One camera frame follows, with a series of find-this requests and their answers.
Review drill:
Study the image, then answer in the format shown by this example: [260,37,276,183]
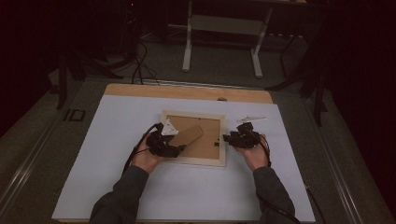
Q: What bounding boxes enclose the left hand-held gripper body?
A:
[147,119,181,159]

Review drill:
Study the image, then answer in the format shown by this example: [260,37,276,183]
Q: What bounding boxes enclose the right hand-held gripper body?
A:
[232,116,268,149]

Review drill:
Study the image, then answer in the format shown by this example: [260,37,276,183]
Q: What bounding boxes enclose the light wooden picture frame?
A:
[160,109,227,168]

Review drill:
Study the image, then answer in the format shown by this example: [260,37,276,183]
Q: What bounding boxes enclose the person's right hand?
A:
[236,133,271,172]

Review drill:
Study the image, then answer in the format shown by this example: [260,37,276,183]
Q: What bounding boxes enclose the person's left hand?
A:
[132,143,169,174]

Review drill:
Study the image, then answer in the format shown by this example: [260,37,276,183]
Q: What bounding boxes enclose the black stand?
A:
[267,34,330,127]
[55,46,124,110]

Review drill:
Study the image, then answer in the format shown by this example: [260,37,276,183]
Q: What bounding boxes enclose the small black floor box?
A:
[64,108,87,122]

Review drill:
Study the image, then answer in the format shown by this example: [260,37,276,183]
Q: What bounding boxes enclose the white metal stand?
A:
[181,0,275,78]

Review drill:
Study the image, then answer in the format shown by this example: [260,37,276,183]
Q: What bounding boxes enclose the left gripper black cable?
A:
[121,122,163,175]

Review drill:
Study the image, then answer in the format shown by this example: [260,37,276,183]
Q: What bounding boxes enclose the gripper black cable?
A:
[121,122,163,175]
[256,133,303,224]

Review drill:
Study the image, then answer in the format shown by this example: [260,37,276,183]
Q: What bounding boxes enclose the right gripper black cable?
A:
[256,133,303,224]

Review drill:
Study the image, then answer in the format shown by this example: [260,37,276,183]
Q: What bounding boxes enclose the black floor cables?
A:
[130,40,162,86]

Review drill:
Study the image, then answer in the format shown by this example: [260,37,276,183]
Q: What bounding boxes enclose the thin black cable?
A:
[303,181,327,224]

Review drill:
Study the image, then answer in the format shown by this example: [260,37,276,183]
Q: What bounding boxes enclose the metal rail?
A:
[303,99,365,224]
[0,115,64,206]

